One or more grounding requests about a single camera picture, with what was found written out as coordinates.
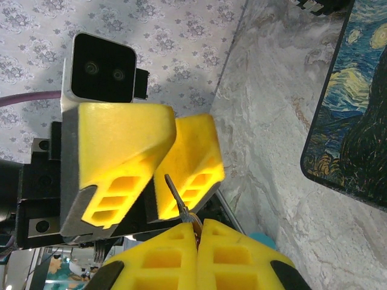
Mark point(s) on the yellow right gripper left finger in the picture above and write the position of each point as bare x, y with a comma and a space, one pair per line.
151, 262

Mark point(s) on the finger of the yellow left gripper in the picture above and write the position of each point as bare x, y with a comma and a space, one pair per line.
121, 142
193, 151

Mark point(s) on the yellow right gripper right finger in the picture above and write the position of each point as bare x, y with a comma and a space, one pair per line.
242, 259

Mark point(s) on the silver key with brass head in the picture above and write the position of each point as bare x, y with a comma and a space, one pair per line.
176, 196

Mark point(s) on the illustrated card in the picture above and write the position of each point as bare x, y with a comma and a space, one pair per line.
63, 267

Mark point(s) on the starry night painted box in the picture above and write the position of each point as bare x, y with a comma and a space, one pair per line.
353, 121

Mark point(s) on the black hard case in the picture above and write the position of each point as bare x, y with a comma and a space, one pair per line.
320, 5

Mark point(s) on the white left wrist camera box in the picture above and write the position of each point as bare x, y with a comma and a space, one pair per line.
99, 69

